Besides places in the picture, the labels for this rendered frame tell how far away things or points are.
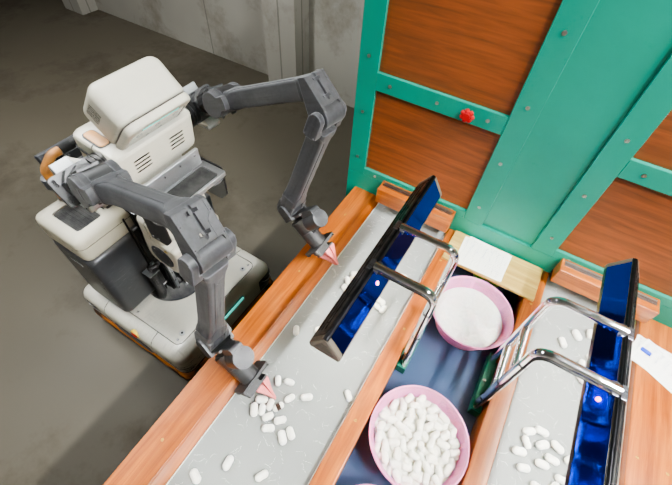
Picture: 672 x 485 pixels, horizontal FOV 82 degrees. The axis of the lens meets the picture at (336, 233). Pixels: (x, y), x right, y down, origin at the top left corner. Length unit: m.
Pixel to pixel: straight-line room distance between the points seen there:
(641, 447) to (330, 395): 0.84
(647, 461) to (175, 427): 1.24
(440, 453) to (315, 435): 0.34
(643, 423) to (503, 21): 1.15
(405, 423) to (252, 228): 1.64
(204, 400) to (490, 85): 1.17
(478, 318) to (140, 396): 1.53
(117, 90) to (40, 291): 1.72
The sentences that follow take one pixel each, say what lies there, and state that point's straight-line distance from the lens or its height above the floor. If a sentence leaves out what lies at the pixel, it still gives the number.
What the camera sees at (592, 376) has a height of 1.12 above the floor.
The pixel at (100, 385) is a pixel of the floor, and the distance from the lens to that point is 2.22.
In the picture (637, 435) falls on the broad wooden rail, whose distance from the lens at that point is 1.44.
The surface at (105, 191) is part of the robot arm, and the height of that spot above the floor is 1.28.
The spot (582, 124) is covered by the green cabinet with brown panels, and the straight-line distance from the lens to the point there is 1.24.
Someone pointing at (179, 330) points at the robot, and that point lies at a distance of 1.87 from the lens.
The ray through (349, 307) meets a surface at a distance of 0.89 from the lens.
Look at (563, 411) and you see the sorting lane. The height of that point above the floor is 0.74.
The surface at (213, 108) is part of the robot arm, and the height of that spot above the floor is 1.24.
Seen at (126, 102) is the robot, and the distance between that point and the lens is 1.09.
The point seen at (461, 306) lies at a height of 0.73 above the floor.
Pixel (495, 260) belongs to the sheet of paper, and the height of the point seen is 0.78.
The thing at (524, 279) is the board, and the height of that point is 0.78.
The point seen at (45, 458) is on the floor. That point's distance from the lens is 2.21.
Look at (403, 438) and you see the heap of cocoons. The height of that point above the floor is 0.74.
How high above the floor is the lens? 1.89
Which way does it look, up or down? 51 degrees down
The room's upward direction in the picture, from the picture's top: 4 degrees clockwise
